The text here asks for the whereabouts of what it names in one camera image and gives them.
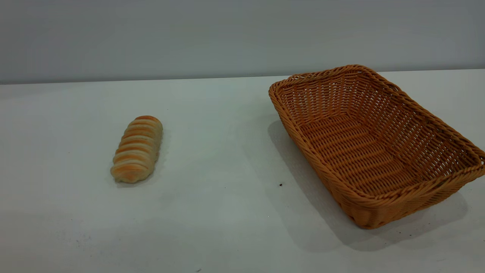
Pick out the striped bread roll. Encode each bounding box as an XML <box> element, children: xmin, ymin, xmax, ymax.
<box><xmin>110</xmin><ymin>115</ymin><xmax>163</xmax><ymax>184</ymax></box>

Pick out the orange woven wicker basket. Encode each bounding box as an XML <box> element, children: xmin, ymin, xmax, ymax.
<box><xmin>268</xmin><ymin>64</ymin><xmax>485</xmax><ymax>230</ymax></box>

